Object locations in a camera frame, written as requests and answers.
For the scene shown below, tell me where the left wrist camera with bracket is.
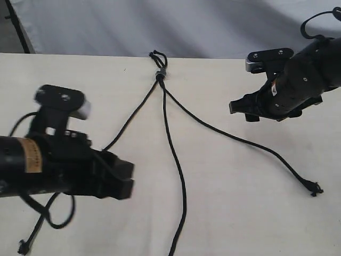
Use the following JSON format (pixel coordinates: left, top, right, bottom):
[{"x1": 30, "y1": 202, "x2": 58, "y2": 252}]
[{"x1": 29, "y1": 84, "x2": 91, "y2": 136}]

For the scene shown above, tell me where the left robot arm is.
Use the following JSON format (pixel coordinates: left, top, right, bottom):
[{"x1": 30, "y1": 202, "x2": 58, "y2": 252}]
[{"x1": 1, "y1": 131, "x2": 134, "y2": 200}]

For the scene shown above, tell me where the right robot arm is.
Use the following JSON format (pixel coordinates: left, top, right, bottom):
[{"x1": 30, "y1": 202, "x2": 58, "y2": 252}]
[{"x1": 229, "y1": 38, "x2": 340, "y2": 122}]

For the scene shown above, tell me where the black stand pole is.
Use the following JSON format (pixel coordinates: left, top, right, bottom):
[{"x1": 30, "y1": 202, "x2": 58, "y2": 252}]
[{"x1": 4, "y1": 0, "x2": 31, "y2": 54}]

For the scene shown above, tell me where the white backdrop cloth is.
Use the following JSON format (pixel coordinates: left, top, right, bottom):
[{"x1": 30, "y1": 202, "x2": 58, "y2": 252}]
[{"x1": 12, "y1": 1, "x2": 340, "y2": 59}]

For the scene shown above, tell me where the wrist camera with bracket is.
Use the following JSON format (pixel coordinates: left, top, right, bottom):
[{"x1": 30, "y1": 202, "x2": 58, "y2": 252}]
[
  {"x1": 246, "y1": 47, "x2": 294, "y2": 78},
  {"x1": 29, "y1": 84, "x2": 91, "y2": 136}
]

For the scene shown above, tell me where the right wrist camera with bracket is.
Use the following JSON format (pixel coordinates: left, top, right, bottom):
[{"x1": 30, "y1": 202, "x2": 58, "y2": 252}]
[{"x1": 246, "y1": 47, "x2": 294, "y2": 78}]

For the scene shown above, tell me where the grey tape around black cables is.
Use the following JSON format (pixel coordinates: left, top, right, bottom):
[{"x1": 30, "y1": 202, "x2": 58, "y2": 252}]
[{"x1": 156, "y1": 68, "x2": 167, "y2": 79}]

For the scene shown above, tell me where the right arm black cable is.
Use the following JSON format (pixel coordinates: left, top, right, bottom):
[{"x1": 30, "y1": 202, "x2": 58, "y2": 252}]
[{"x1": 300, "y1": 7, "x2": 341, "y2": 41}]

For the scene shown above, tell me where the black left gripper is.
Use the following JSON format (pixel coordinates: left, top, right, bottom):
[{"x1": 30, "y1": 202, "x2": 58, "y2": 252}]
[{"x1": 34, "y1": 130, "x2": 135, "y2": 199}]

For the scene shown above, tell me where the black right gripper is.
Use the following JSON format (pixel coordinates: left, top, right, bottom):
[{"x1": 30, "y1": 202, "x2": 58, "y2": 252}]
[{"x1": 229, "y1": 54, "x2": 324, "y2": 122}]

